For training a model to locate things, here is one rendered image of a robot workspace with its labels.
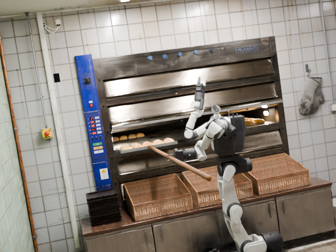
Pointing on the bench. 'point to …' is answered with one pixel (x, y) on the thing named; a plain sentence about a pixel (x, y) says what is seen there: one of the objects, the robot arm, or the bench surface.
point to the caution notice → (104, 173)
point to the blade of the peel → (147, 147)
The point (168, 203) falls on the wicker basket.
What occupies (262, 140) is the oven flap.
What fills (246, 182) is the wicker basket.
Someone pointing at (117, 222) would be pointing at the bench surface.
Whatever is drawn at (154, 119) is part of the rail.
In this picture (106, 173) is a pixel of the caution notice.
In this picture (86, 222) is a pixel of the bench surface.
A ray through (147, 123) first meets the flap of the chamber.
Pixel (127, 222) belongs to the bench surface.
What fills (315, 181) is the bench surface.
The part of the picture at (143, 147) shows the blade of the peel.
